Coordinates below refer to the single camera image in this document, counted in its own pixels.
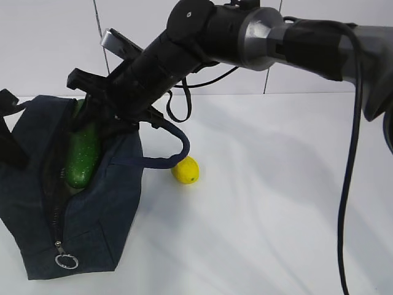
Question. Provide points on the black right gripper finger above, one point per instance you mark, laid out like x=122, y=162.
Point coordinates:
x=83, y=115

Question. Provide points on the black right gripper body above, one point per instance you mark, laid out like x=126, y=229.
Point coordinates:
x=132, y=87

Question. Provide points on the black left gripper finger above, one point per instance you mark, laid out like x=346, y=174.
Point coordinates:
x=11, y=152

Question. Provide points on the green cucumber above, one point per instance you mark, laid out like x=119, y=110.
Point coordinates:
x=82, y=157

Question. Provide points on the navy blue lunch bag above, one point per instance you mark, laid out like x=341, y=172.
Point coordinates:
x=60, y=233

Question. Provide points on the yellow lemon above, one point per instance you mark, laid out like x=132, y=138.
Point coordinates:
x=186, y=171

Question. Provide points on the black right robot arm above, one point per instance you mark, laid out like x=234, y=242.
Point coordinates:
x=201, y=34

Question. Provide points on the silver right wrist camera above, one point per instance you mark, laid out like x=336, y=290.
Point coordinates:
x=120, y=45

